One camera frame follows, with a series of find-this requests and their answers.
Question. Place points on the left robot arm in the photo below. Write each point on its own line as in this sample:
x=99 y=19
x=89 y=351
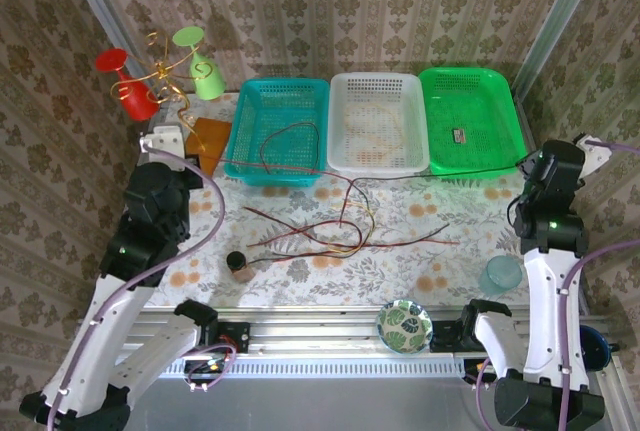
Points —
x=95 y=331

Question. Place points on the translucent teal cup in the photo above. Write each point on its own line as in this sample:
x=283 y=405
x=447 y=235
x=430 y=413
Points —
x=500 y=276

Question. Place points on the brown wooden base board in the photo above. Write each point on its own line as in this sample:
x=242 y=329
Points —
x=212 y=136

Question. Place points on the brown jar with black lid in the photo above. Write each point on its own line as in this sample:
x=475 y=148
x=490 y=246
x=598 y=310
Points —
x=240 y=268

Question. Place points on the small dark label packet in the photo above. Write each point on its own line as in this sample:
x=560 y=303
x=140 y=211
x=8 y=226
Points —
x=460 y=136

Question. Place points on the red plastic wine glass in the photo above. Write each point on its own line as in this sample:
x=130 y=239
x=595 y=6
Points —
x=135 y=101

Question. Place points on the green plastic basket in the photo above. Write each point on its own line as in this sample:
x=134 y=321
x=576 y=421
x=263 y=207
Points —
x=475 y=116

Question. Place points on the green plastic wine glass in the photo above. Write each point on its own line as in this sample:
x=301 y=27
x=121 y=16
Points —
x=207 y=83

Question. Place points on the dark blue mug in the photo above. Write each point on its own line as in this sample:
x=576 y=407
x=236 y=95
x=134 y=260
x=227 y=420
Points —
x=597 y=351

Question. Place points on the teal plastic basket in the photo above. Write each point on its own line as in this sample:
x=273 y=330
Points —
x=277 y=101

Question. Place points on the floral tablecloth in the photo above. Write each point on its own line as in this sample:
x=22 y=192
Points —
x=300 y=291

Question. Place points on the leaf pattern bowl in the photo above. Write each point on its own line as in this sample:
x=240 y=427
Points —
x=405 y=326

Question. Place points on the white plastic basket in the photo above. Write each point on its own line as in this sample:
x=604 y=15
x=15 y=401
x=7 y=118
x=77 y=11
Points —
x=377 y=86

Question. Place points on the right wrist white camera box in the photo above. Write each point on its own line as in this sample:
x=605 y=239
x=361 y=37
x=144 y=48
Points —
x=595 y=156

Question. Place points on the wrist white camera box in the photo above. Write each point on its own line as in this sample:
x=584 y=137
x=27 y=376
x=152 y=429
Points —
x=595 y=156
x=165 y=138

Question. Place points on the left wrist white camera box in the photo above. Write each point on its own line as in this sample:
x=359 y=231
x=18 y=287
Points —
x=165 y=138

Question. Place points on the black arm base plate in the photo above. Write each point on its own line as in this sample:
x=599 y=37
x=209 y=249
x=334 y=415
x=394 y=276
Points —
x=445 y=336
x=235 y=338

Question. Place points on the aluminium frame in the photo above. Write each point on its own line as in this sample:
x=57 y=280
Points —
x=325 y=333

